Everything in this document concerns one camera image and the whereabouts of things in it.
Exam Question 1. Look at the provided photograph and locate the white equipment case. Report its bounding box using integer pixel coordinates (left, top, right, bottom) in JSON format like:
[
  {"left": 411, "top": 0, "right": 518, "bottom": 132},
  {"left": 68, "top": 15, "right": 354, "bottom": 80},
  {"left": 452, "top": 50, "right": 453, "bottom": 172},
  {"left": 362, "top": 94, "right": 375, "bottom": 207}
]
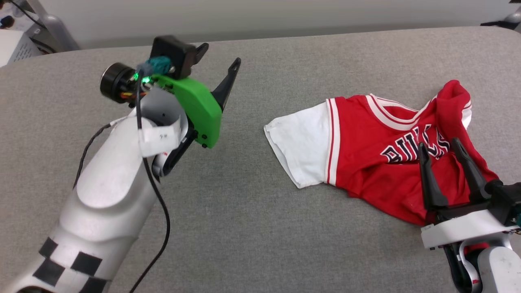
[{"left": 0, "top": 29, "right": 44, "bottom": 68}]

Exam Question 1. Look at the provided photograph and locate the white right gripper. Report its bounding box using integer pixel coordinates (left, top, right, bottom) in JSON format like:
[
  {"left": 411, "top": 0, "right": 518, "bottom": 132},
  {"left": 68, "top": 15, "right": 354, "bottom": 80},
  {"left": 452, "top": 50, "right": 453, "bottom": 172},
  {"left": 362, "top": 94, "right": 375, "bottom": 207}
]
[{"left": 418, "top": 137, "right": 514, "bottom": 250}]

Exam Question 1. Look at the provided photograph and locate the grey partition support foot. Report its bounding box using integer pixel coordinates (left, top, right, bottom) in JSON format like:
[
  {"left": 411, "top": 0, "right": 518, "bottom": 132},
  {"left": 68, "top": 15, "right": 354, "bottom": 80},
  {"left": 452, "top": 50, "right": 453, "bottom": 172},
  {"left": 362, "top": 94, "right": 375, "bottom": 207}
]
[
  {"left": 25, "top": 0, "right": 80, "bottom": 52},
  {"left": 480, "top": 8, "right": 521, "bottom": 29}
]

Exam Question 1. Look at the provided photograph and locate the white partition panel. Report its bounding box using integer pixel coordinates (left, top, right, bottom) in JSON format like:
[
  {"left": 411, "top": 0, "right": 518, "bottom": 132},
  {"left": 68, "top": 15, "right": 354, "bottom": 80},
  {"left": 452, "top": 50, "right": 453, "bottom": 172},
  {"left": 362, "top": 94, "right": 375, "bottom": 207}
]
[{"left": 37, "top": 0, "right": 515, "bottom": 50}]

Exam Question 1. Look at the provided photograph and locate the red and white basketball jersey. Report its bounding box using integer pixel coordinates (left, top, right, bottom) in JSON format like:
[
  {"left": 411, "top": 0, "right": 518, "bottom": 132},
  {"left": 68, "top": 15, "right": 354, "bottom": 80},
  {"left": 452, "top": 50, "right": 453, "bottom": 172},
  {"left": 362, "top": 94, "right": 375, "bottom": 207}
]
[{"left": 264, "top": 79, "right": 501, "bottom": 253}]

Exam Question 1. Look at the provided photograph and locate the black cable with teal connector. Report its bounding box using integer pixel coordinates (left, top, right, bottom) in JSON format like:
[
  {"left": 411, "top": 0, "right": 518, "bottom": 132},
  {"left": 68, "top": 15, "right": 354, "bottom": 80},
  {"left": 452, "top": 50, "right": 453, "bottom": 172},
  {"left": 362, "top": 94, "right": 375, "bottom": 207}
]
[{"left": 128, "top": 56, "right": 172, "bottom": 293}]

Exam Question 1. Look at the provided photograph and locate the thin black cable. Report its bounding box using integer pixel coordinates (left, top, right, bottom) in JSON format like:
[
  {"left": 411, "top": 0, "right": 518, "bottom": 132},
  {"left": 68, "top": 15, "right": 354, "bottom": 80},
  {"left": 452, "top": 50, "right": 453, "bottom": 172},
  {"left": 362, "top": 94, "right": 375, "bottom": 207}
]
[{"left": 72, "top": 121, "right": 116, "bottom": 190}]

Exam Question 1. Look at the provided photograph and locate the red yellow wire bundle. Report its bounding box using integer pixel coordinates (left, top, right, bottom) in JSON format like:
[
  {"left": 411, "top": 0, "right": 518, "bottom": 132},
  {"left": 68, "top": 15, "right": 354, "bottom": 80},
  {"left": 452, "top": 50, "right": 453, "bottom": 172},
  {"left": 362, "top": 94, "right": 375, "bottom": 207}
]
[{"left": 120, "top": 90, "right": 148, "bottom": 101}]

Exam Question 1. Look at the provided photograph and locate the black cylindrical left gripper motor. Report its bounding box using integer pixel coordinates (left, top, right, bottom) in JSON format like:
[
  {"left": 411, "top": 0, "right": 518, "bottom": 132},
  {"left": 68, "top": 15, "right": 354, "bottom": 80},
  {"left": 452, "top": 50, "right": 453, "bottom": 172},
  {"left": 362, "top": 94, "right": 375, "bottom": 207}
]
[{"left": 100, "top": 62, "right": 138, "bottom": 103}]

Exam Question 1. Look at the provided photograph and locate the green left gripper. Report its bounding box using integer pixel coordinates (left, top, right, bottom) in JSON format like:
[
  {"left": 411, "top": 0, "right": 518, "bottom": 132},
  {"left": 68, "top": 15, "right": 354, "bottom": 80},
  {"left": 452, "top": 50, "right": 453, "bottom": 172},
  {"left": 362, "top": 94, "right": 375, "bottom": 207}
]
[{"left": 151, "top": 42, "right": 242, "bottom": 149}]

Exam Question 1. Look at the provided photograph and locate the white paper tag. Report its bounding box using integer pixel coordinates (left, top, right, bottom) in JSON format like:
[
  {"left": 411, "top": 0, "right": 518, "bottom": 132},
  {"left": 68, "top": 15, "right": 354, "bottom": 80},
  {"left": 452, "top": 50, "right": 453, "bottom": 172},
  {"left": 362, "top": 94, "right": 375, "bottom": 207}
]
[{"left": 138, "top": 121, "right": 182, "bottom": 158}]

